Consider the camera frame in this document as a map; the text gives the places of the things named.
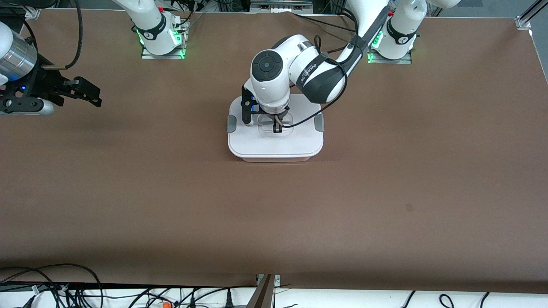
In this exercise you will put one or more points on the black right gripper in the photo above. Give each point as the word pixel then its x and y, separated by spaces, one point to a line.
pixel 44 81

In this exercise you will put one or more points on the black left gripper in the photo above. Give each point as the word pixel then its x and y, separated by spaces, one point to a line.
pixel 277 124

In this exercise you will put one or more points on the white box lid grey clips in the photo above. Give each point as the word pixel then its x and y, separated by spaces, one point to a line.
pixel 274 145

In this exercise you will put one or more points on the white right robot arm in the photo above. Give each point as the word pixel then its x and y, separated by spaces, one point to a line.
pixel 147 17

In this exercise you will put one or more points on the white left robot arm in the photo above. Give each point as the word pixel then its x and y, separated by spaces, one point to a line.
pixel 267 85

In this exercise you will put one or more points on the pink plastic storage box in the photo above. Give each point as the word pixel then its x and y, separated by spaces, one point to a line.
pixel 274 159

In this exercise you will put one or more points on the brown table cover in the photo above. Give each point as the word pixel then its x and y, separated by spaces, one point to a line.
pixel 274 222

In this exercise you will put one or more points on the black power plug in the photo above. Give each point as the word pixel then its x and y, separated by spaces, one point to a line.
pixel 229 301

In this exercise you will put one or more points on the small orange object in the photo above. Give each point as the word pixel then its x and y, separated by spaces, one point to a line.
pixel 165 305

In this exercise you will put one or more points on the aluminium corner profile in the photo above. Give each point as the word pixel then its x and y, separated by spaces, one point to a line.
pixel 524 21

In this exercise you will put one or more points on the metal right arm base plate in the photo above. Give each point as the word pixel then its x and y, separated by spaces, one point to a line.
pixel 180 51

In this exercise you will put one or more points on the grey metal background frame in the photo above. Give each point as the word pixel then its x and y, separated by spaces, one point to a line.
pixel 280 5

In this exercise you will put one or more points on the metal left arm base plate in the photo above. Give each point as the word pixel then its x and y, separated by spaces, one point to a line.
pixel 406 61

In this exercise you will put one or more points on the aluminium frame profile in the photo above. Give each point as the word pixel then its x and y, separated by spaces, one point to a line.
pixel 263 297

